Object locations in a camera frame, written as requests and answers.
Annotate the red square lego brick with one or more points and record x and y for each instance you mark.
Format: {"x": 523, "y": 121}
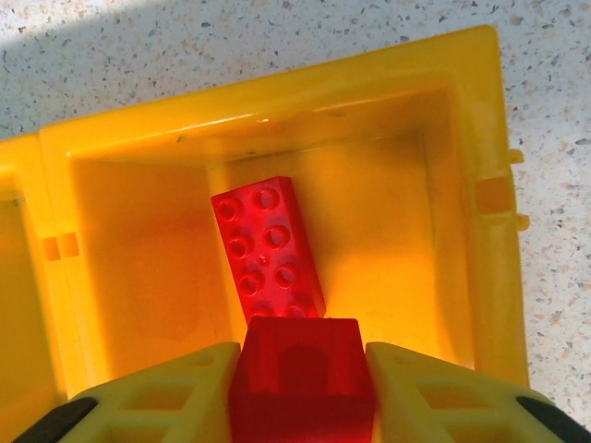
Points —
{"x": 300, "y": 369}

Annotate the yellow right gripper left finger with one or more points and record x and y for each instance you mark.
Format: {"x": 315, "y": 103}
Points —
{"x": 184, "y": 397}

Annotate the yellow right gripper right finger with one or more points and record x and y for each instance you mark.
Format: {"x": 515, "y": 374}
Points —
{"x": 438, "y": 401}

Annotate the red long lego brick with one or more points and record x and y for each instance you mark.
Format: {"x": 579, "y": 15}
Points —
{"x": 268, "y": 240}

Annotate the yellow bin holding red bricks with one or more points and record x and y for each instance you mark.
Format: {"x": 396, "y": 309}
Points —
{"x": 378, "y": 92}

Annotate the yellow bin holding blue bricks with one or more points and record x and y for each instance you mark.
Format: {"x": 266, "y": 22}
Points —
{"x": 18, "y": 277}

